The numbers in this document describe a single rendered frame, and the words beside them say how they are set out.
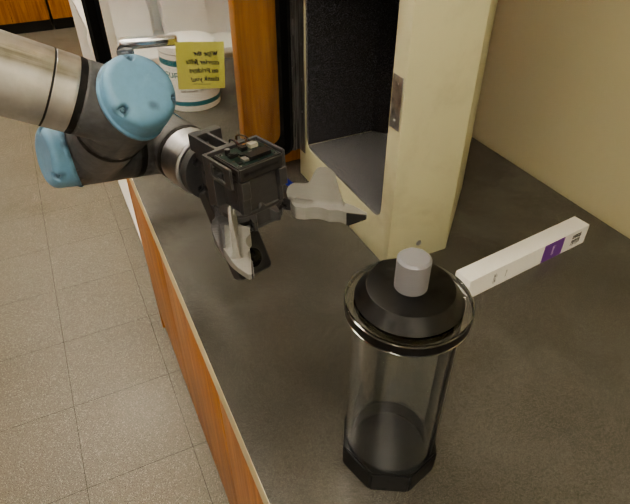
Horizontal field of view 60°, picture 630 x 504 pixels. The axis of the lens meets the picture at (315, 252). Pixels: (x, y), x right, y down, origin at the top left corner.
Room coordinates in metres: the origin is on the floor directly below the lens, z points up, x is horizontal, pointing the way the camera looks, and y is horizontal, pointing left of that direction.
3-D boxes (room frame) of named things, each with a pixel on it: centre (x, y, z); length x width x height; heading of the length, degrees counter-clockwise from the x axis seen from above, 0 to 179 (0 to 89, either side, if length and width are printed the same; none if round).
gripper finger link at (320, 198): (0.51, -0.01, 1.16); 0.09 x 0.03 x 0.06; 77
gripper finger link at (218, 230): (0.48, 0.09, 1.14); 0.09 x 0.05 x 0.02; 5
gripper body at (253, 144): (0.54, 0.09, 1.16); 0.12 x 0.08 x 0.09; 41
